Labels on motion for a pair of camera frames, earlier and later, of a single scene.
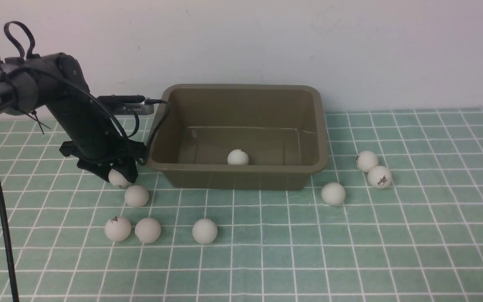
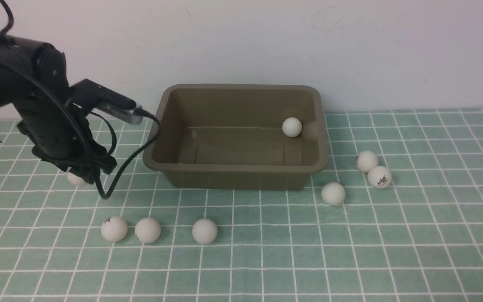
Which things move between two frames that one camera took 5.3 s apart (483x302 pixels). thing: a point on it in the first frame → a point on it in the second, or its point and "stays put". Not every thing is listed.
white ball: [136, 196] → [75, 180]
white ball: [365, 160] stays put
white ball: [237, 157] → [292, 126]
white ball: [204, 231] stays put
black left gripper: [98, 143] → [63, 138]
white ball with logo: [117, 228] stays put
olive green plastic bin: [282, 128] stays put
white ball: [333, 193] stays put
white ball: [147, 230] stays put
